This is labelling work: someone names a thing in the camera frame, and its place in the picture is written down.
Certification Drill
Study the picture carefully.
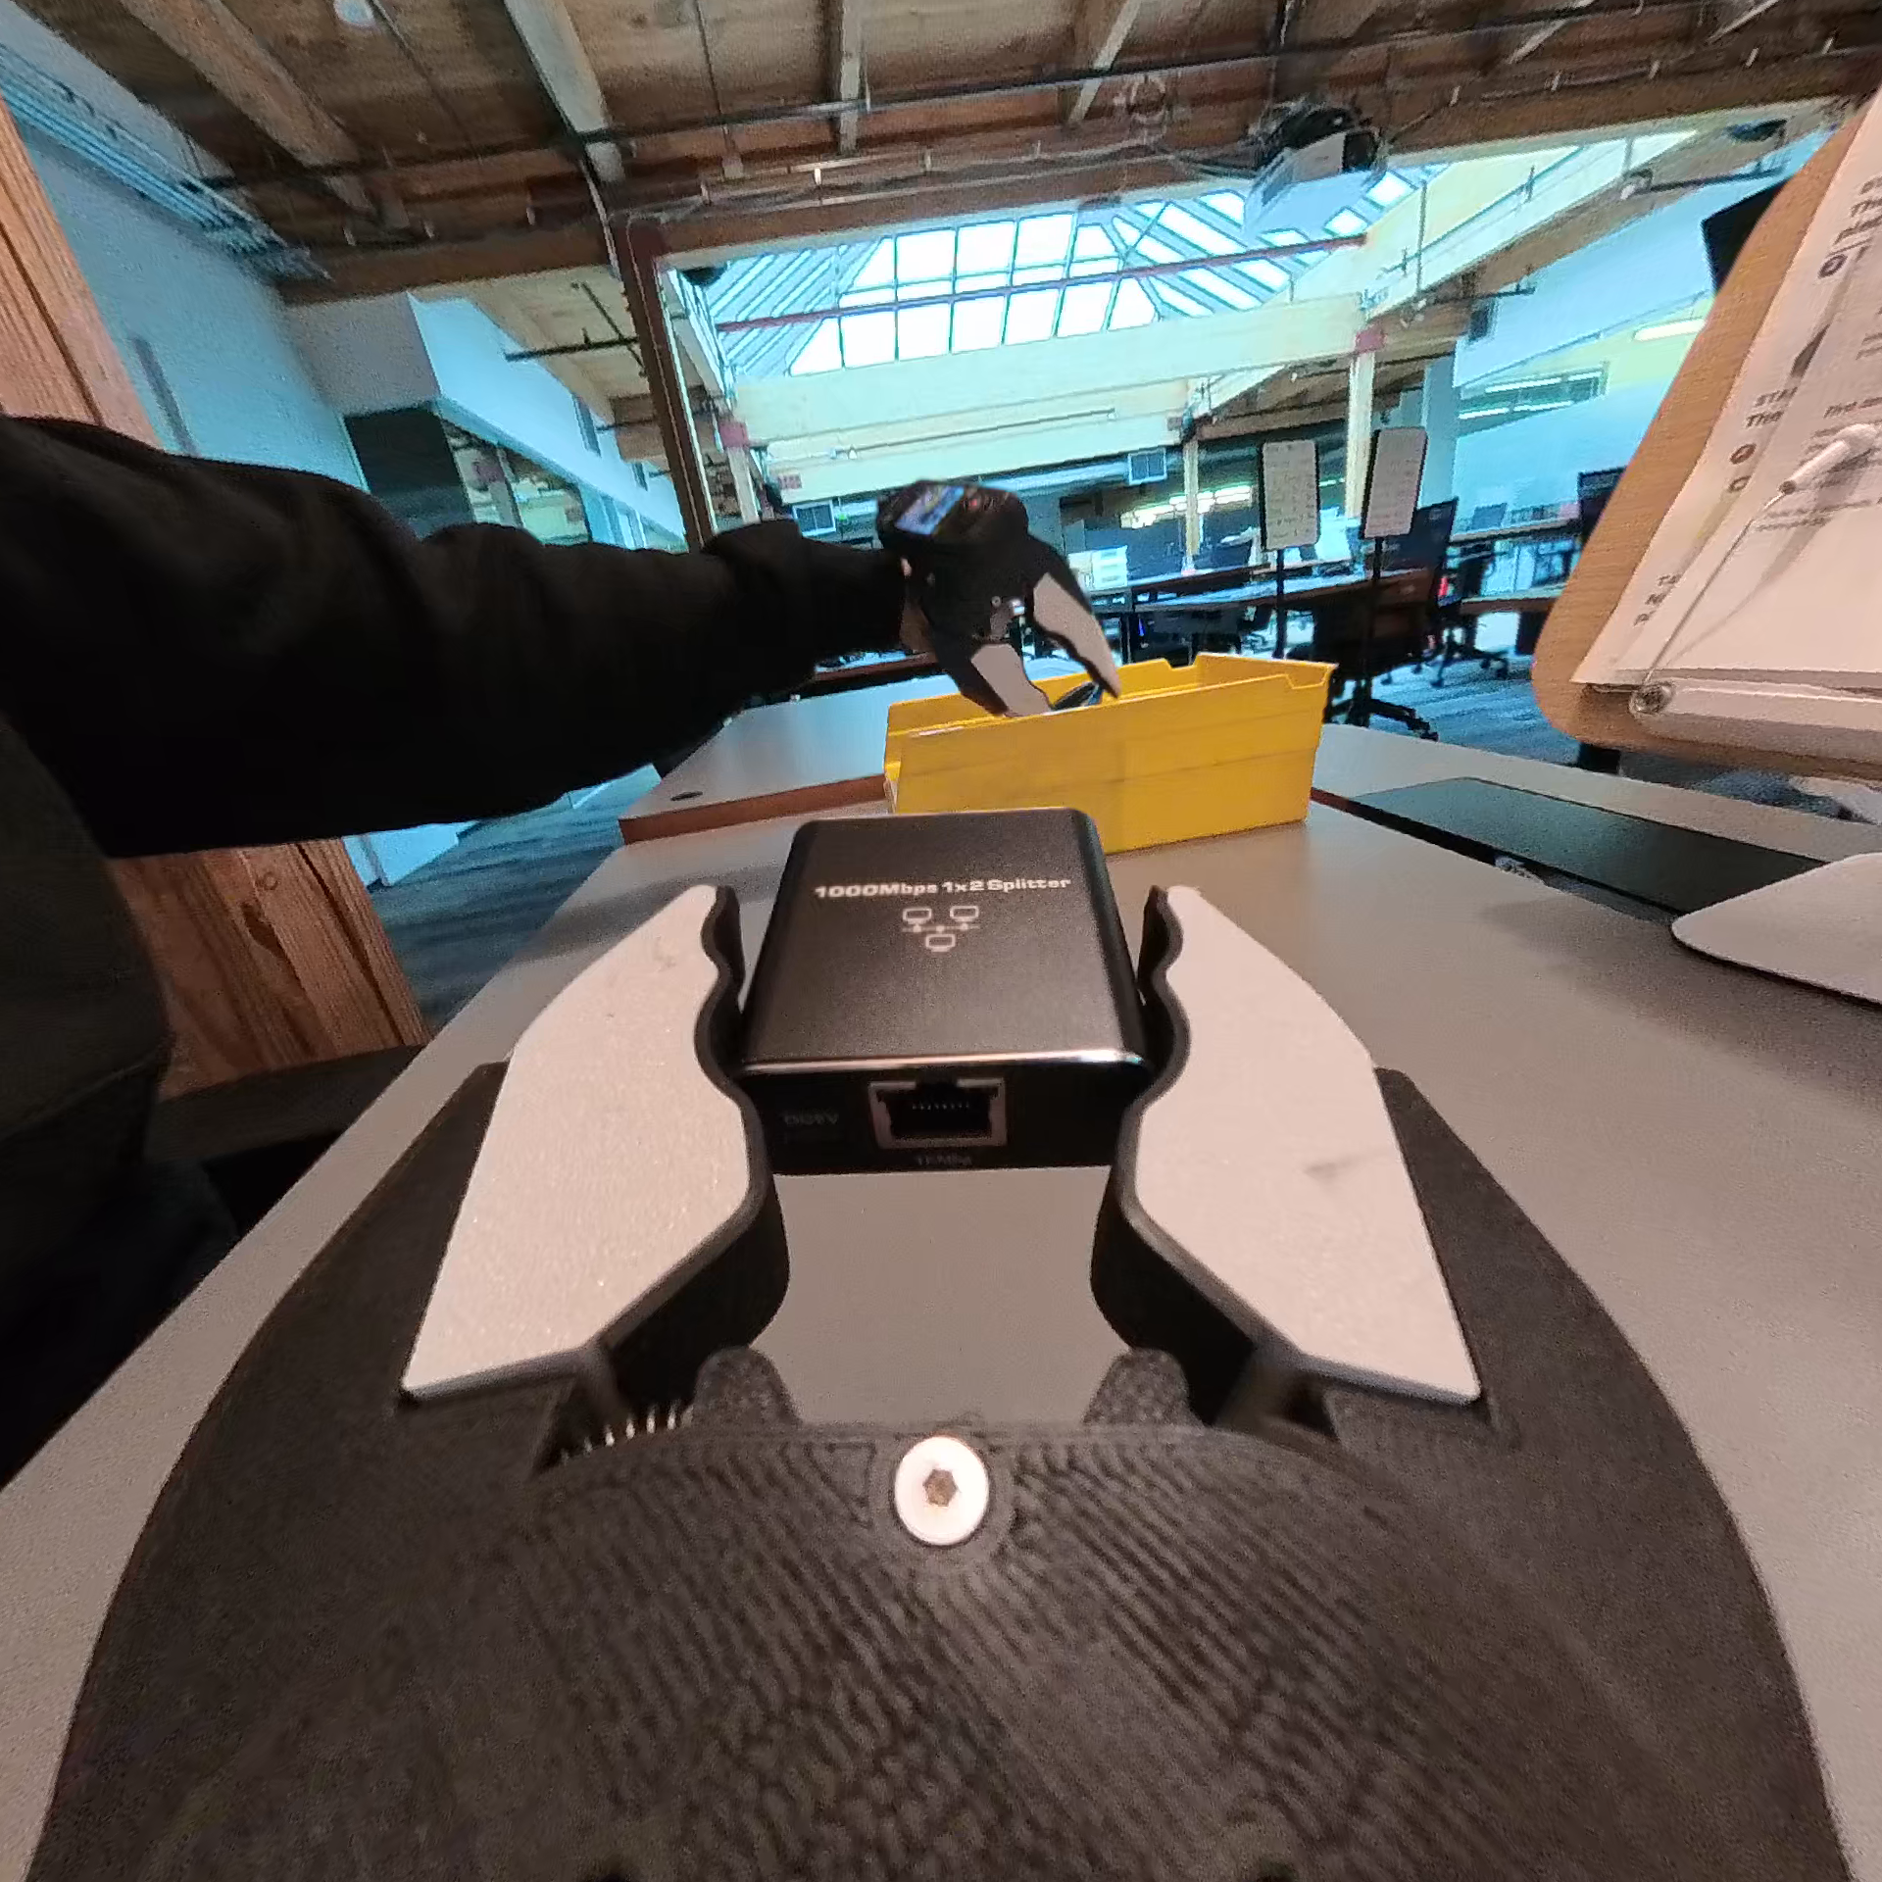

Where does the printed instruction sheet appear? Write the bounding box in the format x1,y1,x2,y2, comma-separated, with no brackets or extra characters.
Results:
1574,140,1882,694

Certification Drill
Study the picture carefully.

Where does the instruction sheet on stand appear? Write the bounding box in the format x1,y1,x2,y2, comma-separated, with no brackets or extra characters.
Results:
1530,102,1882,1009

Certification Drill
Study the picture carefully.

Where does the grey ceiling-mounted unit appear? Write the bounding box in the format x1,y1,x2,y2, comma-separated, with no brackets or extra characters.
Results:
1248,108,1390,224

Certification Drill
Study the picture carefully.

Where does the yellow plastic bin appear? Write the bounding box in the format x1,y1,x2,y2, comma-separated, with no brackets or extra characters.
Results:
881,653,1336,856

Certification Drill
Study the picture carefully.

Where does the black flat pad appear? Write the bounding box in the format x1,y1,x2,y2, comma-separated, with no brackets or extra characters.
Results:
1350,776,1829,918

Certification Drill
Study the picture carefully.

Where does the grey desk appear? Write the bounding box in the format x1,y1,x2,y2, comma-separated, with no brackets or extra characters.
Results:
0,723,1882,1882
618,690,943,849

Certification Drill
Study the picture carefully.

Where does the black network splitter box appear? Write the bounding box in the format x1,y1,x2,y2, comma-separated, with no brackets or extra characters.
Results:
735,807,1149,1176

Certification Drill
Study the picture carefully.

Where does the white board on stand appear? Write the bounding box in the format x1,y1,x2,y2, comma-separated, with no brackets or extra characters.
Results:
1258,439,1321,557
1359,427,1432,542

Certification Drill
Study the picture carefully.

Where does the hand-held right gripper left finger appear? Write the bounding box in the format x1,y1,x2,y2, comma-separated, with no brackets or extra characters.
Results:
398,886,792,1421

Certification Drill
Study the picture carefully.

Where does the black office chair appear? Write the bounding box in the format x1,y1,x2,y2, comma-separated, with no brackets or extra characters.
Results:
1347,497,1459,739

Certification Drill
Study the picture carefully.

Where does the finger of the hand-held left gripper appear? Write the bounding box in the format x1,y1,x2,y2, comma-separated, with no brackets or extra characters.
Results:
1035,571,1124,704
959,640,1055,723

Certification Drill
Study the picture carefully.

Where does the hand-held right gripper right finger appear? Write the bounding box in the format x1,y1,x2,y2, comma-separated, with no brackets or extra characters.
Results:
1090,886,1484,1430

